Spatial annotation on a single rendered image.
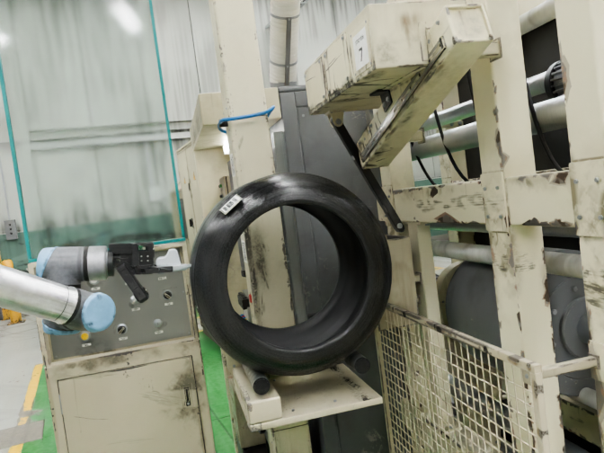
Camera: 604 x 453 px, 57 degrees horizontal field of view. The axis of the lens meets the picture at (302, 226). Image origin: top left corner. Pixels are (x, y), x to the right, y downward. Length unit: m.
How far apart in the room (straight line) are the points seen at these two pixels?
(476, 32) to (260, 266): 0.98
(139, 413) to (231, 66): 1.28
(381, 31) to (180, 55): 9.81
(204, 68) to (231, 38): 9.19
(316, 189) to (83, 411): 1.24
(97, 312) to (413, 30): 0.97
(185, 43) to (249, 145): 9.35
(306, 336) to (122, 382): 0.76
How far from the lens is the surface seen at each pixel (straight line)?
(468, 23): 1.32
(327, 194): 1.49
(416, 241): 1.94
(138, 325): 2.21
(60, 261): 1.53
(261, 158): 1.83
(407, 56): 1.34
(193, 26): 11.27
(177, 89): 10.88
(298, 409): 1.60
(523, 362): 1.21
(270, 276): 1.84
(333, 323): 1.79
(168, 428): 2.26
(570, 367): 1.26
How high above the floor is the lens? 1.38
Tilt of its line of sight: 3 degrees down
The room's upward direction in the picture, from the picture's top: 7 degrees counter-clockwise
